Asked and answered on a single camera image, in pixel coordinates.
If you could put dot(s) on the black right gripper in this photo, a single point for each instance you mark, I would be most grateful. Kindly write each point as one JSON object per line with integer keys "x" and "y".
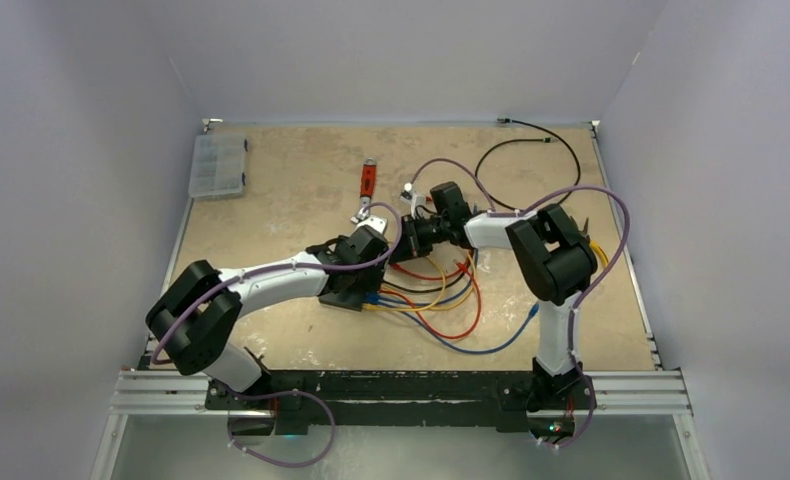
{"x": 413, "y": 246}

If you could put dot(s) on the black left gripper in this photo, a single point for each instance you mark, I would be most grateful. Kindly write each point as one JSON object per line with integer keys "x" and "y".
{"x": 370, "y": 279}

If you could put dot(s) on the black braided cable teal plug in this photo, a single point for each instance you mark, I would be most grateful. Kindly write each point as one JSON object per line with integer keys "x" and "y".
{"x": 531, "y": 161}

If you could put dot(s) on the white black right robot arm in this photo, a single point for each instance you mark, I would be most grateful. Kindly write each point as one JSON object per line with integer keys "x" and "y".
{"x": 555, "y": 260}

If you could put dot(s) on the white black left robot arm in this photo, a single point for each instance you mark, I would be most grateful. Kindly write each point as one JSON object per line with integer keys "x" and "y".
{"x": 194, "y": 318}

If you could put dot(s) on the clear plastic organizer box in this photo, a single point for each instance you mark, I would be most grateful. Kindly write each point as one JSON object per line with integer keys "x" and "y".
{"x": 218, "y": 166}

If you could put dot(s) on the yellow black pliers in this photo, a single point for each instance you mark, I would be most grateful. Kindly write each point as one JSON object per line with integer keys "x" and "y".
{"x": 600, "y": 254}

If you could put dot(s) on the black network switch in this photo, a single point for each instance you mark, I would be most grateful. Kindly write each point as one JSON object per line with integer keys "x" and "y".
{"x": 345, "y": 300}

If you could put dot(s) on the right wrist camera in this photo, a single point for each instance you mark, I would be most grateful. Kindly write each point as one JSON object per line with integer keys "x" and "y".
{"x": 411, "y": 196}

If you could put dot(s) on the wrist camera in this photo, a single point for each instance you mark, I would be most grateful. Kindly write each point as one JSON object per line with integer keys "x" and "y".
{"x": 373, "y": 227}
{"x": 411, "y": 196}

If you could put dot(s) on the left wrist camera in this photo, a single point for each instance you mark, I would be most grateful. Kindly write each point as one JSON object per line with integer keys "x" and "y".
{"x": 373, "y": 227}

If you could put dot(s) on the silver adjustable wrench red handle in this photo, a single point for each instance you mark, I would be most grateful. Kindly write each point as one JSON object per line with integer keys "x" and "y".
{"x": 367, "y": 188}

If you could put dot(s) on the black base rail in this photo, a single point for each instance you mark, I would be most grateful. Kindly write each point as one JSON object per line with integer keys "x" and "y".
{"x": 295, "y": 400}

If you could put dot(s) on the aluminium frame rail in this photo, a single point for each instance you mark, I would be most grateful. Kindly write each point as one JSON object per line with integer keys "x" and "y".
{"x": 622, "y": 393}

